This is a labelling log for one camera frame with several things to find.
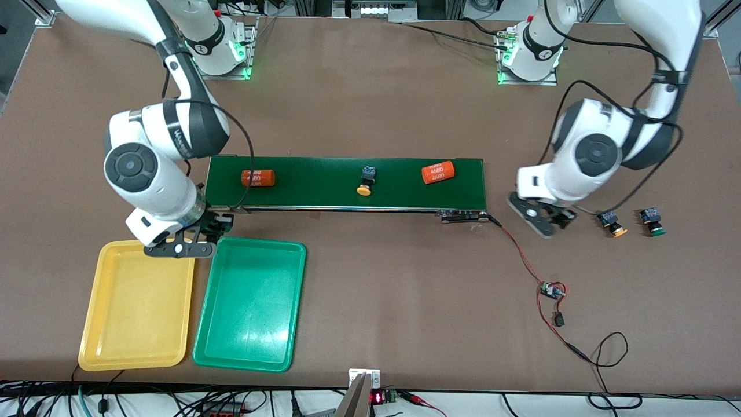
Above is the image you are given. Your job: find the yellow mushroom push button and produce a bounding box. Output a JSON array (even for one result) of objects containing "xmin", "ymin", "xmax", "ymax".
[
  {"xmin": 356, "ymin": 166, "xmax": 378, "ymax": 197},
  {"xmin": 597, "ymin": 210, "xmax": 628, "ymax": 239}
]

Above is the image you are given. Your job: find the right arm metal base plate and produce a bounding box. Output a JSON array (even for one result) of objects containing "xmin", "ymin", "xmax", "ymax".
[{"xmin": 192, "ymin": 23, "xmax": 258, "ymax": 81}]

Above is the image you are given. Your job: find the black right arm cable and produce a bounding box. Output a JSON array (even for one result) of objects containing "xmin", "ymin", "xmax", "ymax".
[{"xmin": 162, "ymin": 69, "xmax": 255, "ymax": 209}]

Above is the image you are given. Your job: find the grey metal bar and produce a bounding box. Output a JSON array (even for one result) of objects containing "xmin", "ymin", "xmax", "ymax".
[{"xmin": 335, "ymin": 374, "xmax": 372, "ymax": 417}]

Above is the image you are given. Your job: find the thin black looped cable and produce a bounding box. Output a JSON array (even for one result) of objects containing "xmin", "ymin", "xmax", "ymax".
[{"xmin": 564, "ymin": 331, "xmax": 643, "ymax": 409}]

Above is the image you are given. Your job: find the green mushroom push button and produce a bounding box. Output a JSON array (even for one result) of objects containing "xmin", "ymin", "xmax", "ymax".
[{"xmin": 639, "ymin": 207, "xmax": 666, "ymax": 237}]

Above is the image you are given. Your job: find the orange cylinder marked 4680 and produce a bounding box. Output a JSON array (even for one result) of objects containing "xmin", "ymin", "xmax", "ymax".
[
  {"xmin": 241, "ymin": 169, "xmax": 275, "ymax": 188},
  {"xmin": 421, "ymin": 162, "xmax": 456, "ymax": 185}
]

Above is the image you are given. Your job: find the silver mounting bracket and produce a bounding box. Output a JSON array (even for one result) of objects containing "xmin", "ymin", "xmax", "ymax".
[{"xmin": 349, "ymin": 368, "xmax": 381, "ymax": 390}]

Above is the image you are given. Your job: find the black cable behind bases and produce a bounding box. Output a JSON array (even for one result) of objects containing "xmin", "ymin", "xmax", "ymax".
[{"xmin": 399, "ymin": 17, "xmax": 510, "ymax": 50}]

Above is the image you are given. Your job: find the red clip lead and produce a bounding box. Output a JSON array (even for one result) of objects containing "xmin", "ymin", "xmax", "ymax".
[{"xmin": 399, "ymin": 391, "xmax": 446, "ymax": 417}]

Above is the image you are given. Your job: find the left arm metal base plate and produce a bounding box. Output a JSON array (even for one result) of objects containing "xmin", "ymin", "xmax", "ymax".
[{"xmin": 497, "ymin": 32, "xmax": 559, "ymax": 86}]

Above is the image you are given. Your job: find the yellow plastic tray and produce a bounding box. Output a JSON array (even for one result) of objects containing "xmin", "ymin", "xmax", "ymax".
[{"xmin": 78, "ymin": 238, "xmax": 196, "ymax": 371}]

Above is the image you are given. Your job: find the white light box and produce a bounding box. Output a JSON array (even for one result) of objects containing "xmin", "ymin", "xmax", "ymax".
[{"xmin": 333, "ymin": 0, "xmax": 417, "ymax": 23}]

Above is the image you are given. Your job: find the green plastic tray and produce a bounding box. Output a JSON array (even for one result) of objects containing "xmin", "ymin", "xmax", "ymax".
[{"xmin": 192, "ymin": 236, "xmax": 307, "ymax": 373}]

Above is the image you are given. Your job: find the green conveyor belt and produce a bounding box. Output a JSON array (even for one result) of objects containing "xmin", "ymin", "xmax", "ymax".
[{"xmin": 201, "ymin": 155, "xmax": 490, "ymax": 224}]

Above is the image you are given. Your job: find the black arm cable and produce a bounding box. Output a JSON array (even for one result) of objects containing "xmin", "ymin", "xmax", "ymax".
[
  {"xmin": 162, "ymin": 69, "xmax": 255, "ymax": 209},
  {"xmin": 538, "ymin": 0, "xmax": 685, "ymax": 216}
]

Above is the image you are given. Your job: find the orange power strip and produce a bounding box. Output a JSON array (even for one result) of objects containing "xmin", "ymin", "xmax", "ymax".
[{"xmin": 200, "ymin": 401, "xmax": 247, "ymax": 417}]

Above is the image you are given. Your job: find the red and black wire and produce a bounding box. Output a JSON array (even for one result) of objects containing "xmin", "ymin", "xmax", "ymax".
[{"xmin": 485, "ymin": 214, "xmax": 579, "ymax": 354}]

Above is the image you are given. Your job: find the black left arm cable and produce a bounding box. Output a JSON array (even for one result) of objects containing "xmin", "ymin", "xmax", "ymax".
[{"xmin": 538, "ymin": 0, "xmax": 685, "ymax": 216}]

